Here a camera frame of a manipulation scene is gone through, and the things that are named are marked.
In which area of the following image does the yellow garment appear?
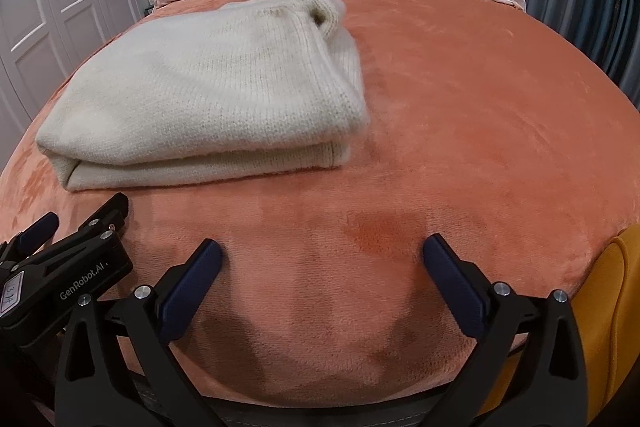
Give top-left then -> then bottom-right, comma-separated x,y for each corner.
477,221 -> 640,427

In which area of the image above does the white panelled wardrobe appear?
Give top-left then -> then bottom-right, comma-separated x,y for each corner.
0,0 -> 157,170

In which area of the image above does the cream knit sweater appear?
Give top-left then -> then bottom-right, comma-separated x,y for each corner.
35,0 -> 372,192

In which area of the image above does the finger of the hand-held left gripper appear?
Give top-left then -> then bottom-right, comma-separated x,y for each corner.
62,193 -> 131,245
0,212 -> 61,260

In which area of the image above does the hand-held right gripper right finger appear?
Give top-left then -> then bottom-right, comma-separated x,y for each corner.
422,233 -> 591,427

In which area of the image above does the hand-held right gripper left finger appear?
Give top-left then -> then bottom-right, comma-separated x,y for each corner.
52,238 -> 236,427

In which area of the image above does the orange fleece blanket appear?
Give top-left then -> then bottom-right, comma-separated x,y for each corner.
0,0 -> 640,427

